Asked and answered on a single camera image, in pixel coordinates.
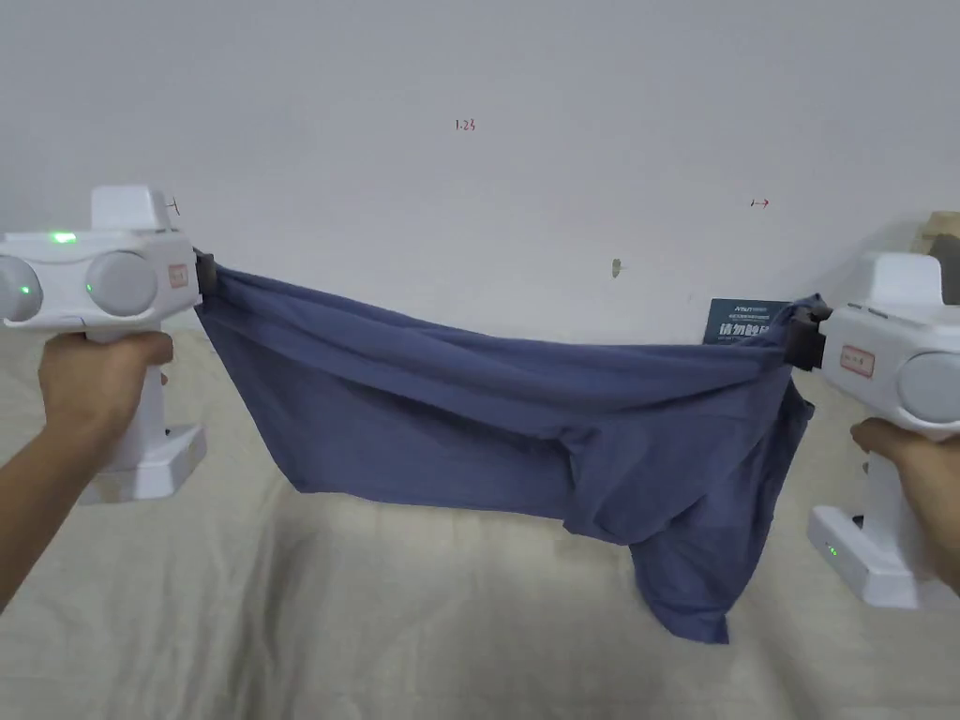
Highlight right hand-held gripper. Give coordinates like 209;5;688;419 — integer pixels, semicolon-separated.
786;250;960;611

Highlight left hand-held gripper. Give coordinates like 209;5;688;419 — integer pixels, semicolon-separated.
0;183;219;506

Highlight dark blue shirt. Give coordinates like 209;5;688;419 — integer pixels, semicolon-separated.
192;264;828;646

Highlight person's right forearm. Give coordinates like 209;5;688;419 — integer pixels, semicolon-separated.
909;452;960;595

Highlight person's left forearm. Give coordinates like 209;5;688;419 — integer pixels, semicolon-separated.
0;400;115;612

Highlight person's right hand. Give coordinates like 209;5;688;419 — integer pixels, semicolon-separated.
848;417;960;498

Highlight person's left hand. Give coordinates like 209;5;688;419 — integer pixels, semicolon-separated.
37;328;176;460

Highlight dark sign card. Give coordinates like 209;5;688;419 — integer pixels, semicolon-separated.
703;297;798;349

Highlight bed with beige sheet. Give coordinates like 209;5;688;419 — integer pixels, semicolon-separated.
0;324;960;720

